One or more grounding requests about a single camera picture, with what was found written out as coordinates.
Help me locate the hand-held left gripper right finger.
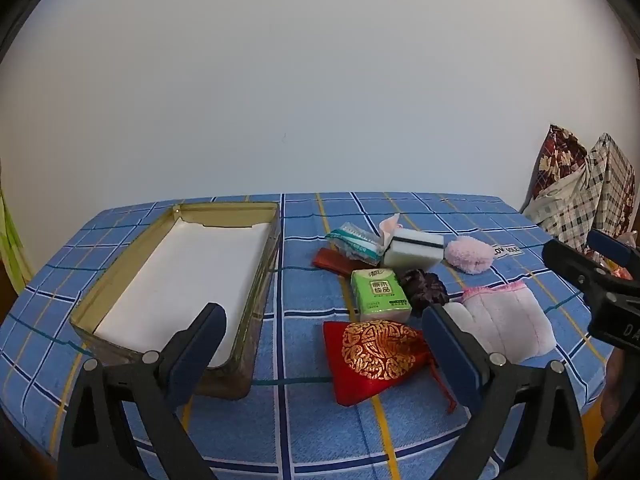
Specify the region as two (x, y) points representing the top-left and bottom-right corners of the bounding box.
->
(421, 304), (589, 480)

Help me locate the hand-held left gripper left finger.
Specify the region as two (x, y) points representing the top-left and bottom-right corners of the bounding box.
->
(57, 302), (228, 480)

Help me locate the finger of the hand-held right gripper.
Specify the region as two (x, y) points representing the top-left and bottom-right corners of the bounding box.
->
(587, 228), (634, 267)
(542, 238), (640, 307)

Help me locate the gold tin box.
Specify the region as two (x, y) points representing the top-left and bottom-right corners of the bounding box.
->
(69, 201), (281, 401)

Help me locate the white towel with pink trim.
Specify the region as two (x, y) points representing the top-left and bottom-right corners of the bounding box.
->
(445, 281), (557, 364)

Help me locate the dark purple scrunchie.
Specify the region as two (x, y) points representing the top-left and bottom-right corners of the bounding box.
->
(400, 269), (449, 314)

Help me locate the red gold embroidered pouch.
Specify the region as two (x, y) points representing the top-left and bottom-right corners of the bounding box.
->
(322, 320), (458, 414)

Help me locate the green tissue pack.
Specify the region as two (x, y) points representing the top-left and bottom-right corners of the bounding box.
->
(350, 267), (412, 323)

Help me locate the pink fluffy puff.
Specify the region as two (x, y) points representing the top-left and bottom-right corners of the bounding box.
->
(444, 236), (496, 276)

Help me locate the white sponge with black stripe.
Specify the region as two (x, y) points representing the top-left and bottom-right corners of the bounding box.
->
(383, 230), (445, 269)

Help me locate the pink cloth pouch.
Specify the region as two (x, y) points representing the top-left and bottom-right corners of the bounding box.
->
(377, 213), (404, 249)

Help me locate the cotton swab packet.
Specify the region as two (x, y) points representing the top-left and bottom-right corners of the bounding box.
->
(325, 222), (383, 266)

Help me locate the red tube case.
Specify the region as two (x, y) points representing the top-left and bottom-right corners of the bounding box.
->
(312, 249), (359, 279)

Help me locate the person's right forearm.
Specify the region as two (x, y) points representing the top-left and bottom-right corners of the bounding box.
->
(601, 349), (627, 427)

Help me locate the printed plastic bag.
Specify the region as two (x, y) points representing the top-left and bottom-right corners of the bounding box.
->
(597, 230), (639, 282)

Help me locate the beige plaid cloth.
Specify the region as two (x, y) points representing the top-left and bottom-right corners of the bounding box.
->
(520, 132), (637, 257)

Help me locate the dark red floral pillow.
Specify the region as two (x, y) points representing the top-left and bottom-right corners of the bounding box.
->
(531, 124), (591, 202)

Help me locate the blue plaid bed sheet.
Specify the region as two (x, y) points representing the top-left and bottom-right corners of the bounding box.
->
(0, 191), (614, 480)

